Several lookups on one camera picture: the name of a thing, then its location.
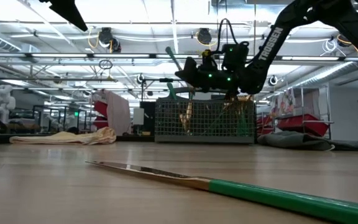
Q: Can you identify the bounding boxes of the colourful hanging bags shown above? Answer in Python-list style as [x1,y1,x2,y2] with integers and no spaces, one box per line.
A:
[270,89,295,118]

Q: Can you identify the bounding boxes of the silver ventilation duct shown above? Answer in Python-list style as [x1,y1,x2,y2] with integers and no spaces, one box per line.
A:
[286,61,358,91]

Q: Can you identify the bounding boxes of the black metal frame table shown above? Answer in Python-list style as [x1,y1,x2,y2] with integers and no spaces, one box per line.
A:
[32,105,88,133]

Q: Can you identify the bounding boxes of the grey folded cloth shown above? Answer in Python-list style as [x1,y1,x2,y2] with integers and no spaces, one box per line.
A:
[256,130,358,152]

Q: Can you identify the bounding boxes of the white box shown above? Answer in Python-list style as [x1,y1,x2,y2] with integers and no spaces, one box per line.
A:
[132,108,145,126]

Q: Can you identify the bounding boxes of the red storage bin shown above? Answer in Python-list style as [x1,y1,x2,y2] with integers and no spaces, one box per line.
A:
[275,114,329,138]
[92,101,109,131]

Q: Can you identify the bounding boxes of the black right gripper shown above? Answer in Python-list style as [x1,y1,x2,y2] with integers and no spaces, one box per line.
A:
[175,42,251,94]

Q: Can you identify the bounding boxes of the metal shelf rack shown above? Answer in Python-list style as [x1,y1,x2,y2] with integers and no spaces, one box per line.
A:
[299,85,334,141]

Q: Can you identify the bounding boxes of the wire mesh cutlery basket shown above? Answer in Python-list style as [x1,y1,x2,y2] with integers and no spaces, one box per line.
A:
[154,90,257,144]

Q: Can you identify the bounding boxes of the black upright panel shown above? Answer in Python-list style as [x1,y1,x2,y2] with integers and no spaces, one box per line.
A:
[139,101,157,138]

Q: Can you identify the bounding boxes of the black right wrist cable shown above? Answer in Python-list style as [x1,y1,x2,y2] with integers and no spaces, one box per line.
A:
[216,17,241,53]

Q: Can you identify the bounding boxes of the beige cloth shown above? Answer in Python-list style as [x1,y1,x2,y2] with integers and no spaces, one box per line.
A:
[9,126,117,146]

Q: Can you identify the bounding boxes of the pink hanging cloth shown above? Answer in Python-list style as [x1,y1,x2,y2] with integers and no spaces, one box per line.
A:
[91,90,132,136]

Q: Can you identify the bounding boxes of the black bar stand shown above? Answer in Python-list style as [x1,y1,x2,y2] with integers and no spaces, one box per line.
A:
[140,78,191,103]

